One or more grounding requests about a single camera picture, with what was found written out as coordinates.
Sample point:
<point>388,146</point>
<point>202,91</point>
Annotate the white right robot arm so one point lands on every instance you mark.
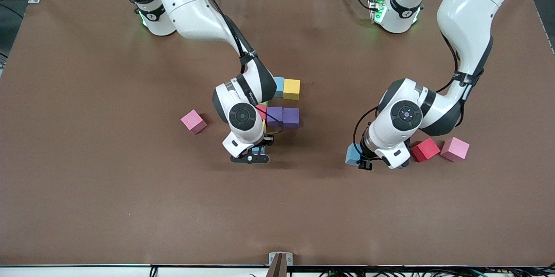
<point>242,116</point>

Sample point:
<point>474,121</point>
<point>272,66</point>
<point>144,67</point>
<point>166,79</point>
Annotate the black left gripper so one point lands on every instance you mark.
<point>363,158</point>

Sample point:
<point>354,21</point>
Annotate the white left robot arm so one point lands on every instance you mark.
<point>405,114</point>

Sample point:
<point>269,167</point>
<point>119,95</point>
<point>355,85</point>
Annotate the pink foam block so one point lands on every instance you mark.
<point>455,149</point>
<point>194,121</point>

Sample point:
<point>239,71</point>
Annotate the purple foam block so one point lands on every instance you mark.
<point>291,117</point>
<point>274,116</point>

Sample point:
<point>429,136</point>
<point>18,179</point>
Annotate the small metal bracket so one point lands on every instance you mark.
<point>272,259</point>

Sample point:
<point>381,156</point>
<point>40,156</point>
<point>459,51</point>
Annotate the white table frame rail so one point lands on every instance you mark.
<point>86,272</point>

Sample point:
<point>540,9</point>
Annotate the blue foam block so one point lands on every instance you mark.
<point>258,150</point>
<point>352,155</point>
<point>280,87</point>

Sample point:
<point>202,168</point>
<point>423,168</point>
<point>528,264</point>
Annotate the yellow foam block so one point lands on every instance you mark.
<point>292,89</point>
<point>263,125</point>

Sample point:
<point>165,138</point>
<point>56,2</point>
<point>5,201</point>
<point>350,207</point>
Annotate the red foam block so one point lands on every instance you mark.
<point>425,150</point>
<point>262,110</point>

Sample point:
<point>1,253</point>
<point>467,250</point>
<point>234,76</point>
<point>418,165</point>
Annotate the large table mat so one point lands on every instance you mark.
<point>130,203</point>

